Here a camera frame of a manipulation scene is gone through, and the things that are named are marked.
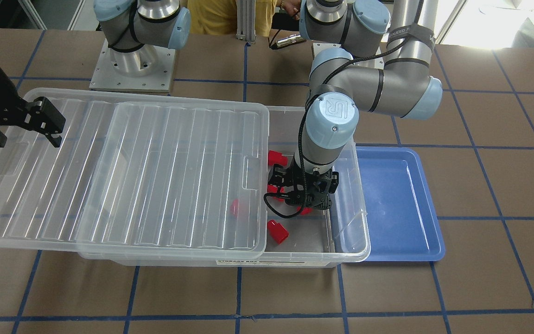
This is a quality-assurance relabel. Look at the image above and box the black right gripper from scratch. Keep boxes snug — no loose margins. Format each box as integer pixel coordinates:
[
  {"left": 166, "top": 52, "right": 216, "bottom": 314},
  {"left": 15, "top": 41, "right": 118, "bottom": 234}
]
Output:
[{"left": 0, "top": 68, "right": 66, "bottom": 148}]

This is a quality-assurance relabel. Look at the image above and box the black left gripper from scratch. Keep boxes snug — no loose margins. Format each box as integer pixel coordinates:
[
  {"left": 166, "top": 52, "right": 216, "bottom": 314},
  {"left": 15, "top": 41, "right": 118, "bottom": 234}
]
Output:
[{"left": 267, "top": 164, "right": 339, "bottom": 211}]

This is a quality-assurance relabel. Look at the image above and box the clear plastic box lid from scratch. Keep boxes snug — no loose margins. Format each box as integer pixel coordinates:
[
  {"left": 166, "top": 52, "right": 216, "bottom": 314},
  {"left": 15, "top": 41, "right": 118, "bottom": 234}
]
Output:
[{"left": 0, "top": 88, "right": 269, "bottom": 260}]

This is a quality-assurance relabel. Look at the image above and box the red block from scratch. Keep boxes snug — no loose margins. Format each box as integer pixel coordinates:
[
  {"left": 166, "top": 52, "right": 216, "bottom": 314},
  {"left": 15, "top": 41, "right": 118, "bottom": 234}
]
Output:
[
  {"left": 229, "top": 199, "right": 250, "bottom": 219},
  {"left": 267, "top": 150, "right": 289, "bottom": 167},
  {"left": 267, "top": 184, "right": 284, "bottom": 193},
  {"left": 267, "top": 219, "right": 290, "bottom": 245},
  {"left": 297, "top": 206, "right": 313, "bottom": 216}
]

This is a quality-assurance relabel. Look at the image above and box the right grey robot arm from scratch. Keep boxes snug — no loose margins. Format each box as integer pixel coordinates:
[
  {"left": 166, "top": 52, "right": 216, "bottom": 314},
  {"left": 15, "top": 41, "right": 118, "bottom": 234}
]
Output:
[{"left": 0, "top": 0, "right": 191, "bottom": 148}]

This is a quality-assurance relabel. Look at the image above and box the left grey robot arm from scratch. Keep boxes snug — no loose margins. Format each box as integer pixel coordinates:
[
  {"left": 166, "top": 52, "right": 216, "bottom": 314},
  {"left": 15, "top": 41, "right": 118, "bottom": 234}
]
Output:
[{"left": 263, "top": 0, "right": 443, "bottom": 218}]

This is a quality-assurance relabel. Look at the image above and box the clear plastic storage box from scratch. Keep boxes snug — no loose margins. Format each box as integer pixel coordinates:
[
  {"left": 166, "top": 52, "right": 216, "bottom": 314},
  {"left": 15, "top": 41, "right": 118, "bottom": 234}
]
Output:
[{"left": 76, "top": 101, "right": 370, "bottom": 268}]

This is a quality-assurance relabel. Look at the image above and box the blue plastic tray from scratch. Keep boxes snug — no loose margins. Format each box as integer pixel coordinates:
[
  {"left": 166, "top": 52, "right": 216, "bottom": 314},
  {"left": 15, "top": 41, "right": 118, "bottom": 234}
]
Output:
[{"left": 333, "top": 146, "right": 445, "bottom": 262}]

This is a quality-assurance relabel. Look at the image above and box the person in yellow shirt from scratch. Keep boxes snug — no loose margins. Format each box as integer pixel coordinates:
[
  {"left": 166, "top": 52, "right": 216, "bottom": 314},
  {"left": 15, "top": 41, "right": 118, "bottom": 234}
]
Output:
[{"left": 186, "top": 0, "right": 302, "bottom": 37}]

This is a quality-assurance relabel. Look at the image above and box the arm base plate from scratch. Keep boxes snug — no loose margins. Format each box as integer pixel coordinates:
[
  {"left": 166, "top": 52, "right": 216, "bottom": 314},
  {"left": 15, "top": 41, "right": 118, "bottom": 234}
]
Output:
[
  {"left": 309, "top": 42, "right": 384, "bottom": 85},
  {"left": 89, "top": 40, "right": 177, "bottom": 95}
]

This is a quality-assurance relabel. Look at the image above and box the aluminium frame post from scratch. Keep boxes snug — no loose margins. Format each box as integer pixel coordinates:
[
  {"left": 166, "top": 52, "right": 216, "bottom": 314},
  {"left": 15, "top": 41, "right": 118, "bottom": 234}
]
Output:
[{"left": 235, "top": 0, "right": 256, "bottom": 44}]

